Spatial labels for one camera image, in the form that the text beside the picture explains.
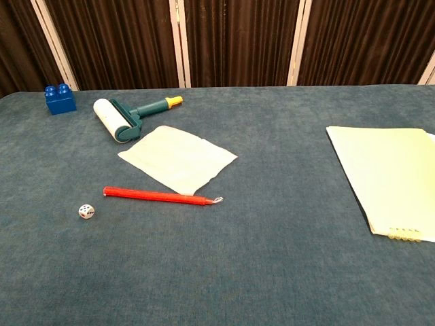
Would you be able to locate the brown folding screen panel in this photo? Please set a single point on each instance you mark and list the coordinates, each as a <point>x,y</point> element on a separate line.
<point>112,44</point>
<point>367,42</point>
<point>20,47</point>
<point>238,42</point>

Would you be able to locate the blue toy building brick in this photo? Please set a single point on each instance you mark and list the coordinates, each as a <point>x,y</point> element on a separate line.
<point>61,100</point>

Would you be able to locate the white die with coloured pips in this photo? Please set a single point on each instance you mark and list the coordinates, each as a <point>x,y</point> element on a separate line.
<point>86,211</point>

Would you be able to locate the red candle stick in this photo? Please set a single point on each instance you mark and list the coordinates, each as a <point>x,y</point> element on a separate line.
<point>153,196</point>

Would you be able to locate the blue table cloth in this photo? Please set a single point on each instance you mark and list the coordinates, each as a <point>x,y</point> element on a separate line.
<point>238,265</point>

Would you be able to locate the yellow spiral notebook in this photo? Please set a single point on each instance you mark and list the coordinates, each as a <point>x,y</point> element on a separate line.
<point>387,176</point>

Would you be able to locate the cream paper napkin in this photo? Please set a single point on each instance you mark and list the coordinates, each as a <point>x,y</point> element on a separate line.
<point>176,159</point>

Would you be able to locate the green lint roller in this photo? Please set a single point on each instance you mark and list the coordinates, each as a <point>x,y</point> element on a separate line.
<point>112,119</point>

